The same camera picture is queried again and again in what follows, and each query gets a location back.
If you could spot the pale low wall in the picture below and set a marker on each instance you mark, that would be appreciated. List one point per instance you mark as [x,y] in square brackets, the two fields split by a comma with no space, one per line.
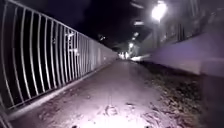
[186,53]

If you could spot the street lamp pole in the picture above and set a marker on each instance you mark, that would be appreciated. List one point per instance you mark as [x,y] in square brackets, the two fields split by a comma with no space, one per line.
[156,30]

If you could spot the distant street lamp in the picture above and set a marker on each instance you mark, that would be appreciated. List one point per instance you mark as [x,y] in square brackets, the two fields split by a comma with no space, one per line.
[130,47]

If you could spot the leaf litter strip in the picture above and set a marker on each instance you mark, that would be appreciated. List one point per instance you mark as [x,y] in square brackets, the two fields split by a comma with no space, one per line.
[173,90]

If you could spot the white metal railing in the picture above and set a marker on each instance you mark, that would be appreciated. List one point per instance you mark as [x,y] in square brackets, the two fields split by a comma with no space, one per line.
[40,56]

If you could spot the grey paved path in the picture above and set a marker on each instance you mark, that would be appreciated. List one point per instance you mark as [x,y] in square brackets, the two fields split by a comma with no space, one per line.
[116,90]

